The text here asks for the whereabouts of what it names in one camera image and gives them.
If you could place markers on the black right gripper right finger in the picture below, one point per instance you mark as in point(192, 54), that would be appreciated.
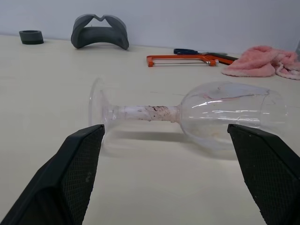
point(269, 178)

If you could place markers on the orange hacksaw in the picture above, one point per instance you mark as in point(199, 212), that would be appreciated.
point(178, 57)

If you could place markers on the pink fluffy towel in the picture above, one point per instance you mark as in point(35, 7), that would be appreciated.
point(255, 63)

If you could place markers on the clear plastic bag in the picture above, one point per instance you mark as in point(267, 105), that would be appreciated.
point(159, 113)

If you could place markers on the grey curved visor shell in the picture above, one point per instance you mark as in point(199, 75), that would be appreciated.
point(98, 35)

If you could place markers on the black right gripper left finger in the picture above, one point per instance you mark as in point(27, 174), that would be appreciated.
point(70, 178)

